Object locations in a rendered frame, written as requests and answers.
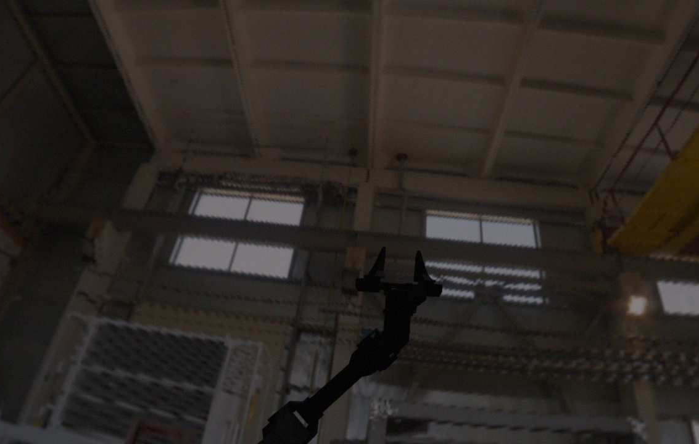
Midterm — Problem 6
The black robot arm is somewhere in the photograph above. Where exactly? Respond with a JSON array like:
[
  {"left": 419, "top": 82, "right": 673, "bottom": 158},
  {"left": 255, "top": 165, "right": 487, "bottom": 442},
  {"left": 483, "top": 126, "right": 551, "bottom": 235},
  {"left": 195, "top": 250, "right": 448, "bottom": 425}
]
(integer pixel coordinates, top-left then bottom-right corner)
[{"left": 258, "top": 282, "right": 426, "bottom": 444}]

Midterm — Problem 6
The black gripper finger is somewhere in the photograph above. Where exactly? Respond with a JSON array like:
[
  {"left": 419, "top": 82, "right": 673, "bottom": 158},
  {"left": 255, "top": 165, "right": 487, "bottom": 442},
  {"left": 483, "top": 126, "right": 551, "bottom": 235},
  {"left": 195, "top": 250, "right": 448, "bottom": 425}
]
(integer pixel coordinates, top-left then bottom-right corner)
[
  {"left": 364, "top": 247, "right": 386, "bottom": 278},
  {"left": 413, "top": 250, "right": 435, "bottom": 282}
]

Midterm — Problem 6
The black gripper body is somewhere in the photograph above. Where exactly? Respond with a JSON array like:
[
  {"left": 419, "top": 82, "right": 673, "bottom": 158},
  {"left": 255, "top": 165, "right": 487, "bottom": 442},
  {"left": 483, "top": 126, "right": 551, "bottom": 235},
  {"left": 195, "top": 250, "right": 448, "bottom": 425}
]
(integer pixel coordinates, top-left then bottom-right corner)
[{"left": 355, "top": 277, "right": 442, "bottom": 321}]

